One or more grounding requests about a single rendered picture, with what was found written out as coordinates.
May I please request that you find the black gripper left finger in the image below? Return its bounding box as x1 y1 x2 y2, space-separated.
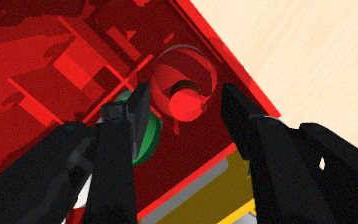
0 82 151 224

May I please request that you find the yellow crate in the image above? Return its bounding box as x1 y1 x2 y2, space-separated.
138 149 256 224

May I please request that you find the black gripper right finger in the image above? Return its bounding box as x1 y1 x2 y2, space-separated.
220 83 358 224

